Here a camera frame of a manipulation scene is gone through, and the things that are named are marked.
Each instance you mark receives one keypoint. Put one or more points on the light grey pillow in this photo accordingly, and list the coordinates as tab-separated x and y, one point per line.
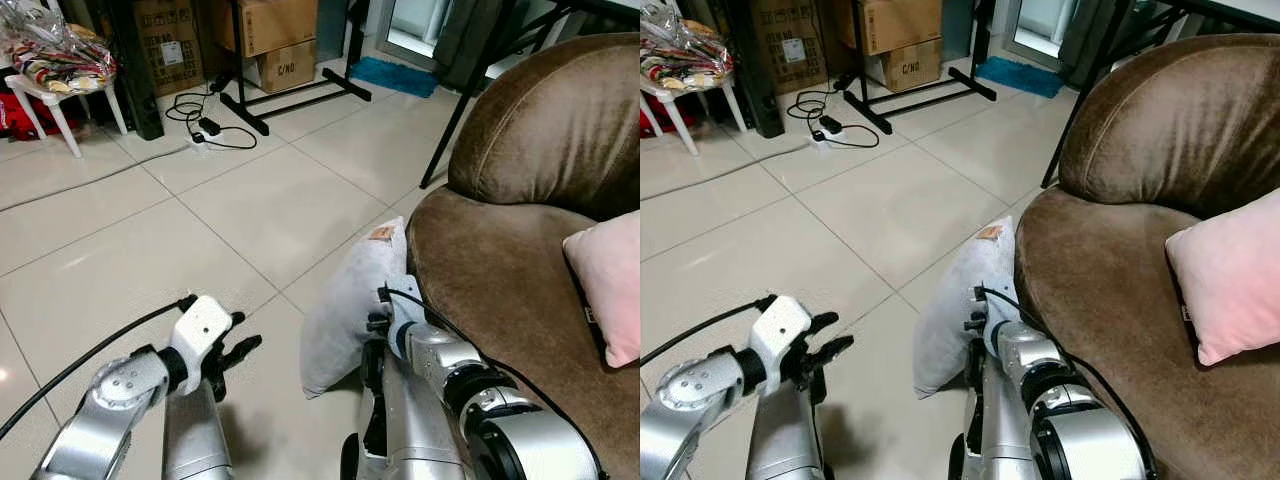
950	310
345	310

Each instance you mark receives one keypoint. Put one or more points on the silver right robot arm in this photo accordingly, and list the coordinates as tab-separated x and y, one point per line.
500	420
1070	420

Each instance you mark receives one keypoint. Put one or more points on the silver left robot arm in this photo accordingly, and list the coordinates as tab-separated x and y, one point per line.
105	410
690	405

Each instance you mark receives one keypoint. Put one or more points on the brown velvet sofa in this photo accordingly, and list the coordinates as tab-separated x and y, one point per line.
500	270
1110	290

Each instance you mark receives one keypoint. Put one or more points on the pink square pillow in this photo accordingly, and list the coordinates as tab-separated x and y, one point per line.
610	280
1230	275

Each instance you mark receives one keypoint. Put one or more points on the black metal floor stand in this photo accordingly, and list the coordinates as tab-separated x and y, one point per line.
925	92
300	95

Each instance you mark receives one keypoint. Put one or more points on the blue floor mat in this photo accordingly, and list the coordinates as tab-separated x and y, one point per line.
1020	76
393	77

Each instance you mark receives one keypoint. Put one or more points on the silver left robot leg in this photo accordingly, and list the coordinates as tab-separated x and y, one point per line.
785	440
195	440

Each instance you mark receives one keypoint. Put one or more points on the silver robot leg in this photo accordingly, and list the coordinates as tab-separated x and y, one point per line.
785	440
195	440
1000	430
410	430

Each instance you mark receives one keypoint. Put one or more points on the silver right robot leg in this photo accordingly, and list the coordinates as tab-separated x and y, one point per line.
410	430
1000	430

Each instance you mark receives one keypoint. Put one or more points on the white power strip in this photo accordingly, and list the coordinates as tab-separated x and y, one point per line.
820	136
198	138

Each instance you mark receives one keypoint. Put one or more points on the small printed cardboard box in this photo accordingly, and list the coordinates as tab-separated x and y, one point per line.
288	68
910	66

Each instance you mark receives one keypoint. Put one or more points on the white plastic stool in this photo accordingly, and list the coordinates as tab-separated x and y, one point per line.
680	100
60	100

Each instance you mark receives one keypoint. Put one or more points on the red bag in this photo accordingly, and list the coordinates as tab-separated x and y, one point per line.
652	115
20	115

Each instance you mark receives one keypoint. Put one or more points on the tall labelled cardboard box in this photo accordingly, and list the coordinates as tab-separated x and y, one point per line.
170	45
790	45

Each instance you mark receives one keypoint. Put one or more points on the dark grey curtain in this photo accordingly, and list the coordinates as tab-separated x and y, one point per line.
1095	35
470	40

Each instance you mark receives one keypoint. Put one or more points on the large plain cardboard box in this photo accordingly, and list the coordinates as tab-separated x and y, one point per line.
900	22
275	22

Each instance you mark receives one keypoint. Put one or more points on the white framed glass door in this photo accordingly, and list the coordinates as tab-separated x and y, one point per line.
1040	25
415	25

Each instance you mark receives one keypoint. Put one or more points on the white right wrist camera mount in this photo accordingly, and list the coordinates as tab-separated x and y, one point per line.
404	322
1000	322

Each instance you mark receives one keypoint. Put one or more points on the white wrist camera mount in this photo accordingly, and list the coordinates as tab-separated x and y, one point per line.
404	322
198	330
1000	322
782	328

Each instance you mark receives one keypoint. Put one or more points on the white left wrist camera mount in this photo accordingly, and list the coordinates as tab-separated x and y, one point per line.
198	330
782	328

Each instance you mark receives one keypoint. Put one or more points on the black slanted table frame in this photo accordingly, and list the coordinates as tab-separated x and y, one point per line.
470	105
1090	105

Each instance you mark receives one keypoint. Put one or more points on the black upright post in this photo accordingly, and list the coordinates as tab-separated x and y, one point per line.
755	70
135	70

